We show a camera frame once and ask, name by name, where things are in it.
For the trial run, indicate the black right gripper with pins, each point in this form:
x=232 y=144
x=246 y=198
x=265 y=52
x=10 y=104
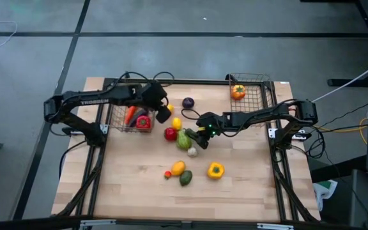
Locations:
x=216 y=123

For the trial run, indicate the black metal table frame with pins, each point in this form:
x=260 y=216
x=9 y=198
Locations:
x=203 y=81

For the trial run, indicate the light green chayote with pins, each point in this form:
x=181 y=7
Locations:
x=184 y=140

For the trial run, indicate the red bell pepper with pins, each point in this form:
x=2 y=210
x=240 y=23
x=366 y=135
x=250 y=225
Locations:
x=143 y=122

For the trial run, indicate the black mounting beam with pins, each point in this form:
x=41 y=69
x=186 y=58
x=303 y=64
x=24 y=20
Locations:
x=27 y=223

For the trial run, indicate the black basket clamp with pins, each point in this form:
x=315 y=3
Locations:
x=126 y=75
x=229 y=77

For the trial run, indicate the red apple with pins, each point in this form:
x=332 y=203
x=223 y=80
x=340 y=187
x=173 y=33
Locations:
x=170 y=134

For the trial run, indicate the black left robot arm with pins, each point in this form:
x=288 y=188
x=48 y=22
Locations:
x=94 y=101

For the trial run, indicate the white garlic bulb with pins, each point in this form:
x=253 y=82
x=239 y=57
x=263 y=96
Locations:
x=192 y=151

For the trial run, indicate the orange carrot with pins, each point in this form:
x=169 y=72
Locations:
x=130 y=115

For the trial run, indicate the small red strawberry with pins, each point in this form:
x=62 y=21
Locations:
x=168 y=174

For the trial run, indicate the dark green cucumber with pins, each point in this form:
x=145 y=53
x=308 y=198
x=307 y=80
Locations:
x=190 y=132

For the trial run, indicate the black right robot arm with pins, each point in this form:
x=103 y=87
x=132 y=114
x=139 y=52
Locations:
x=260 y=115

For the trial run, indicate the yellow bell pepper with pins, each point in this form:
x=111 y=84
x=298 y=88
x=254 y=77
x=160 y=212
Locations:
x=216 y=170

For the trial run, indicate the orange tomato with green stem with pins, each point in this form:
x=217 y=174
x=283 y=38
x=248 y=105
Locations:
x=238 y=92

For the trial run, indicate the white metal bracket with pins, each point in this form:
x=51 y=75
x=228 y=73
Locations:
x=273 y=226
x=97 y=222

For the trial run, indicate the round purple onion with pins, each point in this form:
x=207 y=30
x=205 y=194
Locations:
x=188 y=103

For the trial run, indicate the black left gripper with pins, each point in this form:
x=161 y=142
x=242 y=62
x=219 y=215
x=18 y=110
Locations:
x=153 y=94

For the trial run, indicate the yellow lemon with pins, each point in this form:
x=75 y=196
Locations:
x=171 y=108
x=177 y=123

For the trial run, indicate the white and green cloth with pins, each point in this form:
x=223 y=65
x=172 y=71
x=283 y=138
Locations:
x=324 y=190

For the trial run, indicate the green avocado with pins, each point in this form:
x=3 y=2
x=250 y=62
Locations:
x=186 y=178

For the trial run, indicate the orange-yellow mango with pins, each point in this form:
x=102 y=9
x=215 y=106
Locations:
x=178 y=168

